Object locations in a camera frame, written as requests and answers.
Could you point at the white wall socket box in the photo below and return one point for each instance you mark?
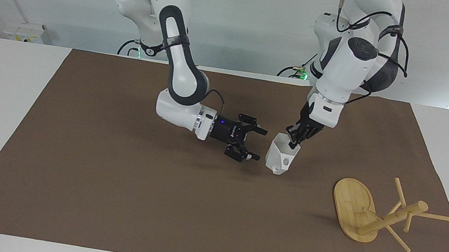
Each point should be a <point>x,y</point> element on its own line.
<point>24,31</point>

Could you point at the wooden cup rack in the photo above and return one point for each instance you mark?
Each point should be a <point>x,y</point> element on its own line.
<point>354,212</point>

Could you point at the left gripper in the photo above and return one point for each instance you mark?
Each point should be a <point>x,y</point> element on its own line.
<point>306,122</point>

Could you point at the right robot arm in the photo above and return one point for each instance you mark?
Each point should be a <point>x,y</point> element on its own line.
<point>179,70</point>

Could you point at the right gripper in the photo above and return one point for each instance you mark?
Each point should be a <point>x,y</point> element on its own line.
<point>226,130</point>

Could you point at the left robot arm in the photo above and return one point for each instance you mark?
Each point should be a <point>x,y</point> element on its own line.
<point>350,60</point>

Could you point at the white cup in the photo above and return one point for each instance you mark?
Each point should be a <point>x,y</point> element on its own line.
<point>280,156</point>

